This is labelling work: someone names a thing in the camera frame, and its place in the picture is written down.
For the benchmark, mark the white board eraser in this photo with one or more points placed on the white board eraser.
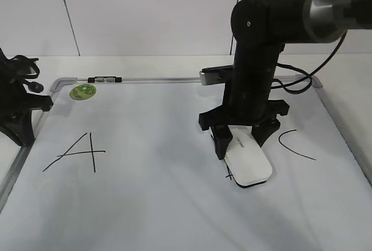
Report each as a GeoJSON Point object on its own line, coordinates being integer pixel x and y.
{"type": "Point", "coordinates": [246, 160]}

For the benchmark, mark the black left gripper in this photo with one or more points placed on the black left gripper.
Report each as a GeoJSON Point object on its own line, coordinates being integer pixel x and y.
{"type": "Point", "coordinates": [20, 94]}

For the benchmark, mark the black and silver marker clip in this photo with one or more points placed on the black and silver marker clip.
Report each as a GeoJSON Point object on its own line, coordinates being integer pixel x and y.
{"type": "Point", "coordinates": [105, 79]}

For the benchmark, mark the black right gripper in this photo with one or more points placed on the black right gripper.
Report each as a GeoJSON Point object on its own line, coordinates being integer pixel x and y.
{"type": "Point", "coordinates": [258, 113]}

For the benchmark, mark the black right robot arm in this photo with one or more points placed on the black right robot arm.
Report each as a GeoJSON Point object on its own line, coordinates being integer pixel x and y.
{"type": "Point", "coordinates": [261, 29]}

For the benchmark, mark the round green magnet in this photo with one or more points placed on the round green magnet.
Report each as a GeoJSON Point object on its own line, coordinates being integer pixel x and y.
{"type": "Point", "coordinates": [82, 92]}

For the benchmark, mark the white board with grey frame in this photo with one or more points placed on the white board with grey frame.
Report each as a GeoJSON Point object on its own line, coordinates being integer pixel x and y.
{"type": "Point", "coordinates": [131, 169]}

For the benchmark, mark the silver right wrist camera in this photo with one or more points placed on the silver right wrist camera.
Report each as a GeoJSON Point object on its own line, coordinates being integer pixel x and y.
{"type": "Point", "coordinates": [216, 75]}

